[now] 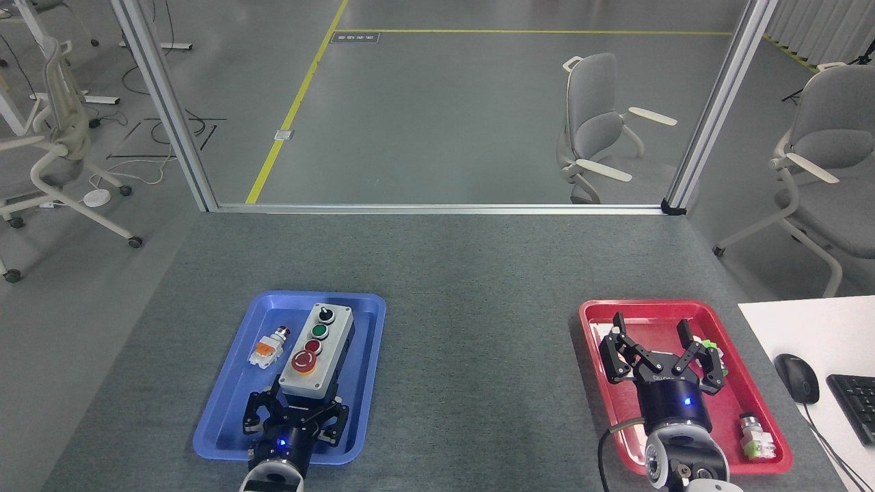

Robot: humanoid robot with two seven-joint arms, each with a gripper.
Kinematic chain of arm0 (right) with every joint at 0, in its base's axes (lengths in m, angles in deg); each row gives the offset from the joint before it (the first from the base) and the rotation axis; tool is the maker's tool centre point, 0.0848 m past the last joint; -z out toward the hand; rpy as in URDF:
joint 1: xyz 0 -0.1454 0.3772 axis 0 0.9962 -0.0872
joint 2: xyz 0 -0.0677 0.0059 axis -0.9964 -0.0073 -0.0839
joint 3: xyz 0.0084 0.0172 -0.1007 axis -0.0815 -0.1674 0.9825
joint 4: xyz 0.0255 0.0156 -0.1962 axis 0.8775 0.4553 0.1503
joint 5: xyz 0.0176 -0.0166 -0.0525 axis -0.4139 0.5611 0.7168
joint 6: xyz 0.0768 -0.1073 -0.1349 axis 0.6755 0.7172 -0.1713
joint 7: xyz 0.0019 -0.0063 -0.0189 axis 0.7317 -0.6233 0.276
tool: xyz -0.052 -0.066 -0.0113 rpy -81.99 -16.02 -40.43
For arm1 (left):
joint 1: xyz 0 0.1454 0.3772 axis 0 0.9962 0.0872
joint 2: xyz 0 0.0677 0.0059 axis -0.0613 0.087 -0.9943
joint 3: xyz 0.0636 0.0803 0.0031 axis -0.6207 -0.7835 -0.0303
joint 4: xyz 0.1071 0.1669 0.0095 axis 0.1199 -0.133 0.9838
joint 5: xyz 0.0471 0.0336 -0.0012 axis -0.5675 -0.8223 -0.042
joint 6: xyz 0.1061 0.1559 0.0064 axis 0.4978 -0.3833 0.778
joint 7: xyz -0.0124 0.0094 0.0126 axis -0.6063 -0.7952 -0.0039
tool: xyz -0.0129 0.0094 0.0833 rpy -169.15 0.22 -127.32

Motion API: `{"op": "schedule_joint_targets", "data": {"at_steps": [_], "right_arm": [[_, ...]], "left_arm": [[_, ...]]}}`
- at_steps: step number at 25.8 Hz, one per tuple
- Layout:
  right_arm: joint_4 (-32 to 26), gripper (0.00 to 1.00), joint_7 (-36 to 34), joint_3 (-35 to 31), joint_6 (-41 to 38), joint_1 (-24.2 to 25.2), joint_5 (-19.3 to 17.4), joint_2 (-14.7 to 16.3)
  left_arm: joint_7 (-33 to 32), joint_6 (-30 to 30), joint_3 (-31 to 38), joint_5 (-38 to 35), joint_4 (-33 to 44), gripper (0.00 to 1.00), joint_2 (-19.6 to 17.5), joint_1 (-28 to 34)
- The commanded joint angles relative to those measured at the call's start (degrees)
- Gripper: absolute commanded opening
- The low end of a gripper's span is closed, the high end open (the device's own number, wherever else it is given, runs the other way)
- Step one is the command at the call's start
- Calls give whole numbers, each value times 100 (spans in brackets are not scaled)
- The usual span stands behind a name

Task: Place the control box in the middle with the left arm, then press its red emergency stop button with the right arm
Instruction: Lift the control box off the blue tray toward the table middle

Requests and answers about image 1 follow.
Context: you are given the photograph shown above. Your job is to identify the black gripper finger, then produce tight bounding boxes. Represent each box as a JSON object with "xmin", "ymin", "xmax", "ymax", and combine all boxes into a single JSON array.
[
  {"xmin": 241, "ymin": 388, "xmax": 282, "ymax": 437},
  {"xmin": 599, "ymin": 312, "xmax": 654, "ymax": 385},
  {"xmin": 313, "ymin": 399, "xmax": 350, "ymax": 449},
  {"xmin": 675, "ymin": 319, "xmax": 727, "ymax": 396}
]

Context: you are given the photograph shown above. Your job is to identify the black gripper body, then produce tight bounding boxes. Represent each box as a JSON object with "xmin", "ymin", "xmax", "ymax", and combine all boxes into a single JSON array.
[
  {"xmin": 636, "ymin": 357, "xmax": 715, "ymax": 438},
  {"xmin": 252, "ymin": 407, "xmax": 327, "ymax": 474}
]

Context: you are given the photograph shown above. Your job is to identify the grey control box with buttons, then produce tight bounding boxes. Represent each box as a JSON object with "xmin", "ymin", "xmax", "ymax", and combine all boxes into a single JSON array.
[{"xmin": 277, "ymin": 303, "xmax": 356, "ymax": 405}]

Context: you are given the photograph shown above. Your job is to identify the red push button orange base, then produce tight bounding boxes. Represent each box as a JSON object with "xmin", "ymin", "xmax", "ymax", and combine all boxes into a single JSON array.
[{"xmin": 248, "ymin": 327, "xmax": 291, "ymax": 370}]

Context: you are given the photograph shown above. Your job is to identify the silver push button green base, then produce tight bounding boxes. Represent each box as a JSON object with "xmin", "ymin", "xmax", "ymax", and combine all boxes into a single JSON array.
[{"xmin": 738, "ymin": 413, "xmax": 778, "ymax": 460}]

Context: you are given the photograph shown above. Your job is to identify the red plastic tray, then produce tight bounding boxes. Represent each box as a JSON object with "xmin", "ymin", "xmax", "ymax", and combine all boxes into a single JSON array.
[{"xmin": 578, "ymin": 299, "xmax": 794, "ymax": 476}]

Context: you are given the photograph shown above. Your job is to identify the black computer mouse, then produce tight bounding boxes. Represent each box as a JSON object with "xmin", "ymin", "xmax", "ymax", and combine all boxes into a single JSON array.
[{"xmin": 774, "ymin": 353, "xmax": 820, "ymax": 405}]

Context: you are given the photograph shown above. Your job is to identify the blue plastic tray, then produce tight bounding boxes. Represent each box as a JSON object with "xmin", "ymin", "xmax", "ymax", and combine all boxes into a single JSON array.
[{"xmin": 193, "ymin": 291, "xmax": 387, "ymax": 466}]

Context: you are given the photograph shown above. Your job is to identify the white side table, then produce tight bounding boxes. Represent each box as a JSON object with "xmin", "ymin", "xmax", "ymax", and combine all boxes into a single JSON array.
[{"xmin": 738, "ymin": 295, "xmax": 875, "ymax": 492}]

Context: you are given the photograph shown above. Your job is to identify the black keyboard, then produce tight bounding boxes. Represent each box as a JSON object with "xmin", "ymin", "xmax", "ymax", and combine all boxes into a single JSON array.
[{"xmin": 826, "ymin": 373, "xmax": 875, "ymax": 447}]

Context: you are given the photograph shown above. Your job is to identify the grey office chair beige armrests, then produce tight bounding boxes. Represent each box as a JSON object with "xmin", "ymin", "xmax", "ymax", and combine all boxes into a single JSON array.
[
  {"xmin": 712, "ymin": 63, "xmax": 875, "ymax": 299},
  {"xmin": 557, "ymin": 53, "xmax": 678, "ymax": 204}
]

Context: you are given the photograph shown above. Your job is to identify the white mesh office chair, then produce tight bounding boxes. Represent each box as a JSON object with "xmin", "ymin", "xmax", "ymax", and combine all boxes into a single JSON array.
[{"xmin": 0, "ymin": 38, "xmax": 144, "ymax": 284}]

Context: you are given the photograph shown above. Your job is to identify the white curtain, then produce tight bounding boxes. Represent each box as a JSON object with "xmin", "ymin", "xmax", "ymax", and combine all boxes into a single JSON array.
[{"xmin": 762, "ymin": 0, "xmax": 875, "ymax": 68}]

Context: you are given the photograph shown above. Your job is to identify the green push button switch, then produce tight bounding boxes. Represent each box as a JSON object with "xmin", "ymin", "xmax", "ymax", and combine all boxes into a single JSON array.
[{"xmin": 690, "ymin": 335, "xmax": 729, "ymax": 378}]

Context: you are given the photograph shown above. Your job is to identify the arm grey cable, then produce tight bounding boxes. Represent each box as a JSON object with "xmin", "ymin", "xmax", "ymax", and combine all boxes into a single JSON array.
[{"xmin": 597, "ymin": 422, "xmax": 647, "ymax": 492}]

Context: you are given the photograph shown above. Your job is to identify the black mouse cable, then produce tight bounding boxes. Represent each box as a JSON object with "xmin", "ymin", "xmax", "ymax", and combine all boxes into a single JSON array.
[{"xmin": 800, "ymin": 402, "xmax": 875, "ymax": 492}]

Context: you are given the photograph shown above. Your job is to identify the silver aluminium rail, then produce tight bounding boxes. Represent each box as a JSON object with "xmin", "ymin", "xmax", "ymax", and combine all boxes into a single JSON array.
[{"xmin": 208, "ymin": 203, "xmax": 667, "ymax": 216}]

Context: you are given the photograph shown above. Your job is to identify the silver aluminium post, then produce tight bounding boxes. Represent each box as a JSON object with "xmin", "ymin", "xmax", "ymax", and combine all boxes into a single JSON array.
[
  {"xmin": 664, "ymin": 0, "xmax": 779, "ymax": 213},
  {"xmin": 109, "ymin": 0, "xmax": 219, "ymax": 213}
]

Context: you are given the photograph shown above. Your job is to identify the black floor cables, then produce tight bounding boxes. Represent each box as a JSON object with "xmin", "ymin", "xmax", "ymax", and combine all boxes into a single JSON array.
[{"xmin": 106, "ymin": 113, "xmax": 228, "ymax": 160}]

